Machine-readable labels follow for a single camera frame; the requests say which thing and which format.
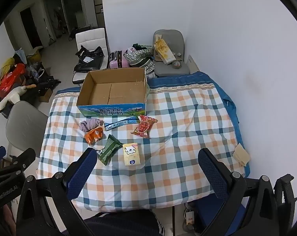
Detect white flat board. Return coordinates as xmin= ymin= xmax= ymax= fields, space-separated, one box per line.
xmin=188 ymin=55 xmax=200 ymax=73

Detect white goose plush toy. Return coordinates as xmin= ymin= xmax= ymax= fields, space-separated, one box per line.
xmin=0 ymin=84 xmax=37 ymax=115

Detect grey cushioned chair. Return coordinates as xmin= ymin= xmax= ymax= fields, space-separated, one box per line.
xmin=153 ymin=29 xmax=190 ymax=77

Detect pink suitcase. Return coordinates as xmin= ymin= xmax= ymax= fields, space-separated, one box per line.
xmin=109 ymin=50 xmax=130 ymax=69

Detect grey plastic chair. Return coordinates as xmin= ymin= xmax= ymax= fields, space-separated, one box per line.
xmin=6 ymin=101 xmax=49 ymax=164

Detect purple cloth bundle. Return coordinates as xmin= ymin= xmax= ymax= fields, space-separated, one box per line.
xmin=79 ymin=118 xmax=105 ymax=131

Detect plaid blanket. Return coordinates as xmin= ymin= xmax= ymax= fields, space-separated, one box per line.
xmin=36 ymin=85 xmax=246 ymax=212

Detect yellow tissue pack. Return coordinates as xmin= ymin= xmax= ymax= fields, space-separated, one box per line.
xmin=122 ymin=143 xmax=142 ymax=166

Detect white padded chair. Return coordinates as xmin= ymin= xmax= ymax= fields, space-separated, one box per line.
xmin=72 ymin=28 xmax=108 ymax=85

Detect red bag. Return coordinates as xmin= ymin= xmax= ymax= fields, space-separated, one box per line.
xmin=0 ymin=63 xmax=26 ymax=96

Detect beige paper pieces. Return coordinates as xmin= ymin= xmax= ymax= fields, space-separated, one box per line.
xmin=232 ymin=143 xmax=250 ymax=166

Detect black plastic bag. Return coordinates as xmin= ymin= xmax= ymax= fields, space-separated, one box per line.
xmin=73 ymin=45 xmax=105 ymax=73

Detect yellow snack box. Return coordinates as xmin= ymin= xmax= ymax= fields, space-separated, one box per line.
xmin=153 ymin=37 xmax=176 ymax=64

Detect orange snack packet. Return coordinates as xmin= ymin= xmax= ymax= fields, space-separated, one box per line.
xmin=84 ymin=127 xmax=104 ymax=145

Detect yellow cloth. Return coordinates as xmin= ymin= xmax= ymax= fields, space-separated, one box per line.
xmin=0 ymin=58 xmax=15 ymax=94

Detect patterned tote bag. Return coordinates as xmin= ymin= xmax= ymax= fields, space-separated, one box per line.
xmin=124 ymin=44 xmax=155 ymax=74

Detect red snack packet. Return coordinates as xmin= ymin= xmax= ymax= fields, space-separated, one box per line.
xmin=131 ymin=115 xmax=158 ymax=138

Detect long blue packet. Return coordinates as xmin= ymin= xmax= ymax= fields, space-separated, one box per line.
xmin=104 ymin=116 xmax=139 ymax=131

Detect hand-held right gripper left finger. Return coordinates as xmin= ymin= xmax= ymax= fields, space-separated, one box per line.
xmin=16 ymin=147 xmax=98 ymax=236

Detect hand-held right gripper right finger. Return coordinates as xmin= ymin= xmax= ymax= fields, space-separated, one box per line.
xmin=198 ymin=148 xmax=282 ymax=236

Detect small cardboard box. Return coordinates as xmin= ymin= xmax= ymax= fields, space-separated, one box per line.
xmin=38 ymin=88 xmax=53 ymax=103

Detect person's dark pants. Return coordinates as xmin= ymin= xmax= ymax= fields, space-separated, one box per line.
xmin=84 ymin=210 xmax=165 ymax=236

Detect blue seat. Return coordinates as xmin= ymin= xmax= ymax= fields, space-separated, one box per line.
xmin=193 ymin=194 xmax=246 ymax=235

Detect green snack packet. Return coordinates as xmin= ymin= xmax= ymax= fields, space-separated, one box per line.
xmin=97 ymin=134 xmax=123 ymax=166

